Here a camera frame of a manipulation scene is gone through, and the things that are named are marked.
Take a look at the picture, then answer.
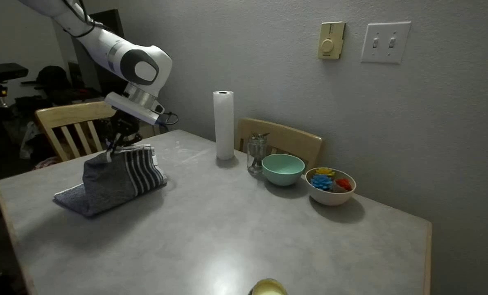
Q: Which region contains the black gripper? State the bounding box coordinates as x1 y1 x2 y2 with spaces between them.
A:
105 110 146 164

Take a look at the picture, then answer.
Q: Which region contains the dark grey striped towel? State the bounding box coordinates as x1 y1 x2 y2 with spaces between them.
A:
53 143 169 220

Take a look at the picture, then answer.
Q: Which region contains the white paper towel roll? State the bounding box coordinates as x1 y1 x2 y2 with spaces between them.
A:
212 89 238 163

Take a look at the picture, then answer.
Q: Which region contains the light wooden chair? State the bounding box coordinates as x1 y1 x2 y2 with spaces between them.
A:
35 99 159 164
235 117 325 173

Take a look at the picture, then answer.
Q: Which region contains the black stand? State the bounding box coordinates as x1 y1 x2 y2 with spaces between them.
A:
0 61 32 112

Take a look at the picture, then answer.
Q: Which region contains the teal bowl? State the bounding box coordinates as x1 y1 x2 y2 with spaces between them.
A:
261 153 307 189

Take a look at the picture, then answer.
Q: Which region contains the silver jar gold lid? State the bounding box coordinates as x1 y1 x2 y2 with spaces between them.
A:
248 278 290 295

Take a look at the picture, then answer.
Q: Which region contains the yellow toy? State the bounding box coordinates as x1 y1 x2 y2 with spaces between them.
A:
312 166 339 179

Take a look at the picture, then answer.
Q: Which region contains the blue toy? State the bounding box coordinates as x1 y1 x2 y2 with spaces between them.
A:
310 174 336 192

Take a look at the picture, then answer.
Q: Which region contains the red toy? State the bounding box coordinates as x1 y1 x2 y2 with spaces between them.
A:
335 176 356 194

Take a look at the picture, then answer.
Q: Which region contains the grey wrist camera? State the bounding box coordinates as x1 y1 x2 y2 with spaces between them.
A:
104 91 163 127

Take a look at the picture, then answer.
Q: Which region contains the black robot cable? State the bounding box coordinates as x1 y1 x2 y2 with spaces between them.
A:
63 0 107 42

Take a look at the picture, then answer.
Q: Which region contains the beige wall thermostat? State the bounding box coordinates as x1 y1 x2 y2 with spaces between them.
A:
317 20 348 63

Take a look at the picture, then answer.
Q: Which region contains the white double light switch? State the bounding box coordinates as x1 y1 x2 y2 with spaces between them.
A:
359 20 413 68

